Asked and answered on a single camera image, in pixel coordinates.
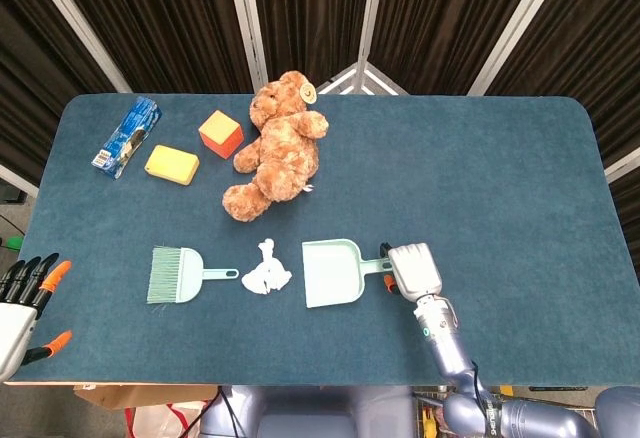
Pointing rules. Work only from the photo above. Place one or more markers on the purple robot torso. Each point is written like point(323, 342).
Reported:
point(310, 410)

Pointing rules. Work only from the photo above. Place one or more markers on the brown teddy bear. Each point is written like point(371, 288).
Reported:
point(285, 158)

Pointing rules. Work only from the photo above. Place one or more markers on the brown pleated screen panel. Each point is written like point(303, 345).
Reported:
point(440, 18)
point(30, 83)
point(165, 18)
point(600, 48)
point(310, 8)

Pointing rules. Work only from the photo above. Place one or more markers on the white paper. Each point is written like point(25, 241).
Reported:
point(265, 278)

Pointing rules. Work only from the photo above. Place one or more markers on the blue felt table cover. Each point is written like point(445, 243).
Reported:
point(450, 183)

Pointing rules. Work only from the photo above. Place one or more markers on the mint green dustpan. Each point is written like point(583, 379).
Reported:
point(332, 278)

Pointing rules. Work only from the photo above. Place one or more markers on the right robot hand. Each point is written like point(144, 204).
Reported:
point(415, 270)

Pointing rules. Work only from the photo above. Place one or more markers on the small green object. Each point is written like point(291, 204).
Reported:
point(12, 243)

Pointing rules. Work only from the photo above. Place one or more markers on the red white bag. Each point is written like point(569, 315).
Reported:
point(165, 420)

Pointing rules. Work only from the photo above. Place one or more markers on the cardboard box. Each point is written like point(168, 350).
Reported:
point(145, 395)

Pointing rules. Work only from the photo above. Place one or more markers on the yellow sponge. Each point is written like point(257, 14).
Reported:
point(172, 165)

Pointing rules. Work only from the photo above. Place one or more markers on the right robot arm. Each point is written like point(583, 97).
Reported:
point(445, 343)

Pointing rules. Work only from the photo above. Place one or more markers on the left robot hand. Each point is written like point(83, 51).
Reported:
point(15, 328)

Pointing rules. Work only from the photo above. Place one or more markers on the blue cookie package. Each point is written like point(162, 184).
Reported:
point(127, 135)

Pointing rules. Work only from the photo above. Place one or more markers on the orange yellow cube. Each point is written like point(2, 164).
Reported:
point(220, 133)

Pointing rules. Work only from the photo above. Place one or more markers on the mint green hand broom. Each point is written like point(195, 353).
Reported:
point(182, 275)

